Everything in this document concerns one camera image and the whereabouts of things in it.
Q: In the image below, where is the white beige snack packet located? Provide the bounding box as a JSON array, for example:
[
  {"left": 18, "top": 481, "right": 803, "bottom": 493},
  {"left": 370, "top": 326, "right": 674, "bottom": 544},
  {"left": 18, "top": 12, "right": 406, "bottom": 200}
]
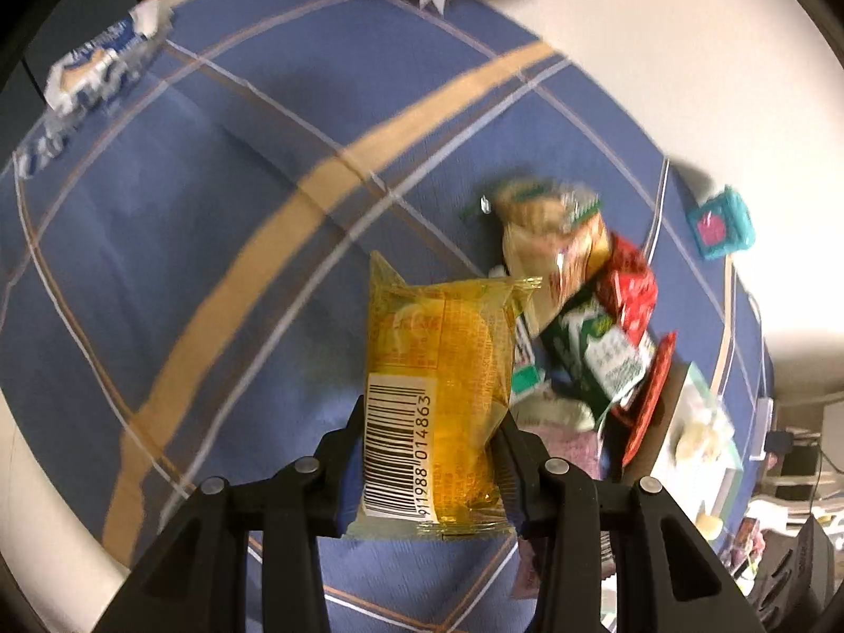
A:
[{"left": 511, "top": 387, "right": 595, "bottom": 433}]

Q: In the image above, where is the green white snack packet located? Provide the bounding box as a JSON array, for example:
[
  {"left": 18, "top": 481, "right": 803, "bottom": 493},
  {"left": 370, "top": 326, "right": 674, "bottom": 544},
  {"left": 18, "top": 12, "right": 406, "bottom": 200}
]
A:
[{"left": 541, "top": 294, "right": 648, "bottom": 423}]

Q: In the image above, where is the yellow cake snack packet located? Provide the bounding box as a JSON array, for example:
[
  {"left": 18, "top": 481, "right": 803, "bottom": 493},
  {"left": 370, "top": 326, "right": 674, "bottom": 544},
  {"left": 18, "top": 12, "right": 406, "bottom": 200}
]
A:
[{"left": 350, "top": 253, "right": 541, "bottom": 540}]

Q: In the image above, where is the red crinkled snack packet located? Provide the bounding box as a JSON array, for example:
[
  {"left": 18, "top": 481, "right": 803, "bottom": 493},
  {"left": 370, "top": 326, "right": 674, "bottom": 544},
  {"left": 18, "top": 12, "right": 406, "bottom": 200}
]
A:
[{"left": 595, "top": 233, "right": 658, "bottom": 347}]

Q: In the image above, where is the white tray green rim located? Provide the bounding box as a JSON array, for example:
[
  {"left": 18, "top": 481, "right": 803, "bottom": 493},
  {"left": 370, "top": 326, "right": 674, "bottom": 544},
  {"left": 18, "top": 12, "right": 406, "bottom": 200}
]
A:
[{"left": 622, "top": 361, "right": 744, "bottom": 543}]

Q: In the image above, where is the orange red wafer packet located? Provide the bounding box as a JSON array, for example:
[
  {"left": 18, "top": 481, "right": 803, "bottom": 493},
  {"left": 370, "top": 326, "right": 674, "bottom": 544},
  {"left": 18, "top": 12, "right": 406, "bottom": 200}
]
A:
[{"left": 611, "top": 332, "right": 677, "bottom": 467}]

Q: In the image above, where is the white power strip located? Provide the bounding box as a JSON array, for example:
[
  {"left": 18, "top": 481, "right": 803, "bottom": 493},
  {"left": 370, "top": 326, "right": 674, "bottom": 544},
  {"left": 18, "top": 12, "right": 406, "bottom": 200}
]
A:
[{"left": 747, "top": 397, "right": 774, "bottom": 462}]

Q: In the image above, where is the teal pink toy house box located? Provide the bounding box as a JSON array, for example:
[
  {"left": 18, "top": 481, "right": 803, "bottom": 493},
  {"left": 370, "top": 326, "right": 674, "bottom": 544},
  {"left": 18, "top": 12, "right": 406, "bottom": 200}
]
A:
[{"left": 687, "top": 186, "right": 755, "bottom": 260}]

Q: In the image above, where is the tan biscuit snack packet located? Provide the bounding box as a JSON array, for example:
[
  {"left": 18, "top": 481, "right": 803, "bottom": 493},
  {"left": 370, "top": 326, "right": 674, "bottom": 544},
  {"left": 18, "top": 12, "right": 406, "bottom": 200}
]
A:
[{"left": 479, "top": 179, "right": 612, "bottom": 337}]

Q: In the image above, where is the blue plaid tablecloth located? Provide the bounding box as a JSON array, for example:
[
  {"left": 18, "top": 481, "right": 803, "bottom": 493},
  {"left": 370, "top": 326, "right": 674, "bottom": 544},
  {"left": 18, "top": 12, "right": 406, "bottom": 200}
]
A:
[{"left": 0, "top": 0, "right": 774, "bottom": 633}]

